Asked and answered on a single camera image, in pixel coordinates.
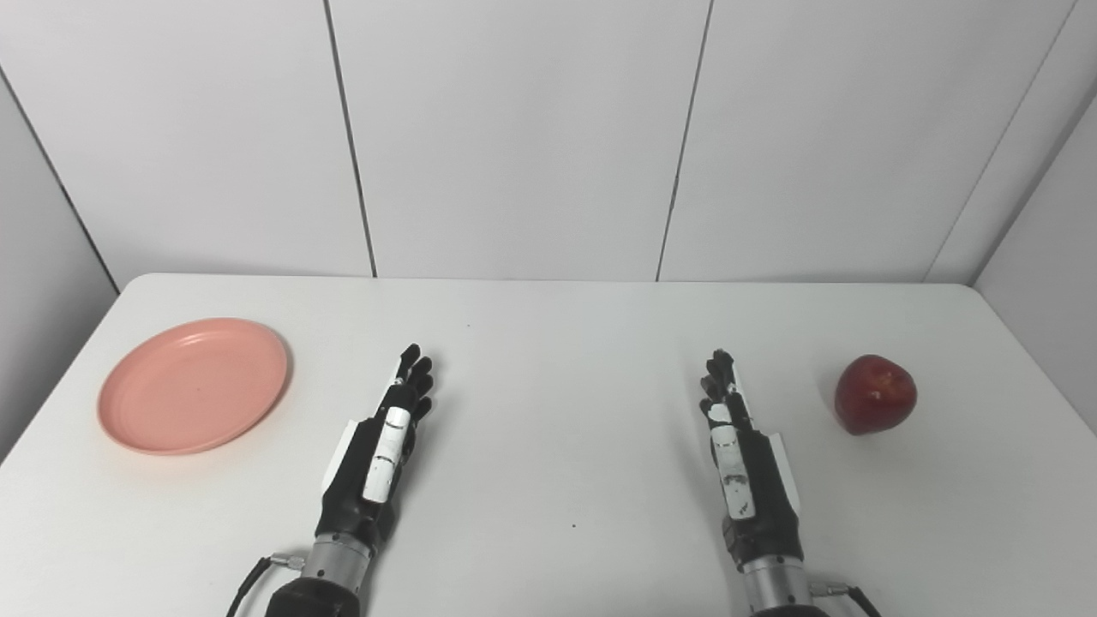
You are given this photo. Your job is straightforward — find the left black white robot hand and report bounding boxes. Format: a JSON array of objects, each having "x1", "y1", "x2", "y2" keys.
[{"x1": 315, "y1": 344, "x2": 435, "y2": 548}]

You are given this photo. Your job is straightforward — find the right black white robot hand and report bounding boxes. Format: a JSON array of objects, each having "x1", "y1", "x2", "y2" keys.
[{"x1": 698, "y1": 349, "x2": 805, "y2": 568}]

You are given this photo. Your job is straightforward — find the red apple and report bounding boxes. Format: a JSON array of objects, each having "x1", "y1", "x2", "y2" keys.
[{"x1": 834, "y1": 354, "x2": 918, "y2": 436}]

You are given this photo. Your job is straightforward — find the pink round plate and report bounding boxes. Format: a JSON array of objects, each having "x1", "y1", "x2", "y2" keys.
[{"x1": 97, "y1": 318, "x2": 291, "y2": 456}]

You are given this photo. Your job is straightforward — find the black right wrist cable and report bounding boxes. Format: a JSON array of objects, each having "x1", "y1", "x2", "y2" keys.
[{"x1": 809, "y1": 581, "x2": 884, "y2": 617}]

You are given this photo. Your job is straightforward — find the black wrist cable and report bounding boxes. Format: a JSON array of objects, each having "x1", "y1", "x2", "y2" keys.
[
  {"x1": 225, "y1": 554, "x2": 307, "y2": 617},
  {"x1": 809, "y1": 581, "x2": 884, "y2": 617}
]

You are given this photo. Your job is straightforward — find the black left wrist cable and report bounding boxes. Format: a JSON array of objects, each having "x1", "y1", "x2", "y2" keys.
[{"x1": 225, "y1": 554, "x2": 307, "y2": 617}]

